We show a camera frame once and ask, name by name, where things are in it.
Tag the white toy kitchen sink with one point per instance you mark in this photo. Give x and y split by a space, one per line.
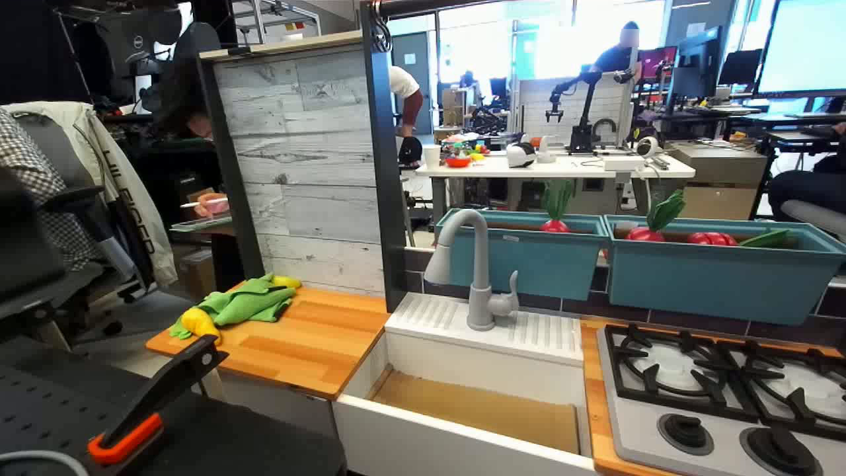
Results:
494 338

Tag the green yellow plush corn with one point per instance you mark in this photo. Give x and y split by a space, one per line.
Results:
241 305

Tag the long teal planter box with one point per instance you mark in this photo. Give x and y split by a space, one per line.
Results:
714 281

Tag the red radish, straight green leaves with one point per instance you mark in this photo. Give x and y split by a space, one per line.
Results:
557 212

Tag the black background robot arm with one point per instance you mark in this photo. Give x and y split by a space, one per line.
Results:
582 109

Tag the green toy vegetable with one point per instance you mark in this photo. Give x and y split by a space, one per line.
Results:
767 239

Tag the black stove burners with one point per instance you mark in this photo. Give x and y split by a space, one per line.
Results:
636 424

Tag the person in white shirt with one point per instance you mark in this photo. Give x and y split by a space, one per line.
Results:
402 93

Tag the red radish, slanted green leaves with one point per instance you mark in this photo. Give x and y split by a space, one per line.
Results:
663 212

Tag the grey office chair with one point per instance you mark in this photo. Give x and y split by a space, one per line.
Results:
40 227

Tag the pink object on shelf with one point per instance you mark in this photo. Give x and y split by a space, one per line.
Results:
209 203

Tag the beige jacket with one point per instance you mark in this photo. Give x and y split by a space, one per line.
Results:
122 193

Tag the black stove grate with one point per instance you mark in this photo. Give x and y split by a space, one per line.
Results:
714 363

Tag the white background table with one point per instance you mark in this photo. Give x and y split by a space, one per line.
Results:
564 167

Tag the red toy vegetable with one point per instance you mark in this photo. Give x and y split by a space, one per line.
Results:
713 239

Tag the grey wood plank panel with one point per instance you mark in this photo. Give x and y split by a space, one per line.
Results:
306 167

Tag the grey faucet with curved spout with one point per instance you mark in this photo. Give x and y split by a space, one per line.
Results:
480 281

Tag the beige cabinet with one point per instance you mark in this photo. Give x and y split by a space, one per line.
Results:
717 171

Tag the small black stove knob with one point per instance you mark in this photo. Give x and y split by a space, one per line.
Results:
685 435

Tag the large black stove knob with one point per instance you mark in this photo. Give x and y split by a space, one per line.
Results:
780 450

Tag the black office chair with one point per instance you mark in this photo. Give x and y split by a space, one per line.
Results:
807 199

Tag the large bright monitor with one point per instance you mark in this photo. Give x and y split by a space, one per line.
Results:
807 47

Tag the small monitor with pink screen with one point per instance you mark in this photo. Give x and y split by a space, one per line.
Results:
657 66

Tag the person in dark shirt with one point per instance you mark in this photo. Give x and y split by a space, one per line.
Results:
617 54

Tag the wooden countertop slab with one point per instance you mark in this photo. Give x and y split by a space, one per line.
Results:
307 338

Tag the red bowl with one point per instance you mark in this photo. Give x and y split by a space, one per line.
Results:
458 161

